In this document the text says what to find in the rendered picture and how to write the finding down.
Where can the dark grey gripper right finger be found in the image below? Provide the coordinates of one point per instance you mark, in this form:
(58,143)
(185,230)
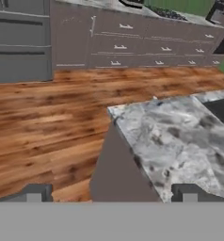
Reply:
(184,189)

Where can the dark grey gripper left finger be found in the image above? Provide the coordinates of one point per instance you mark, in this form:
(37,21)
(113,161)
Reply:
(38,189)

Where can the grey island counter cabinet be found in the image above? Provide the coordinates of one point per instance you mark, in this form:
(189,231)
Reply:
(120,175)

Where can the dark sink basin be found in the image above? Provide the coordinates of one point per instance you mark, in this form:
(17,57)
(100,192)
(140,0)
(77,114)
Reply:
(222,109)

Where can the black hob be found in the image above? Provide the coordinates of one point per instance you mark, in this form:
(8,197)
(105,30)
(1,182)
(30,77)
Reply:
(167,13)

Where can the black countertop appliance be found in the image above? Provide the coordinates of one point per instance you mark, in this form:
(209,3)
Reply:
(218,12)

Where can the black pan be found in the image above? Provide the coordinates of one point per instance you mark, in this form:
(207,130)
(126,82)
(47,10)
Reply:
(132,3)

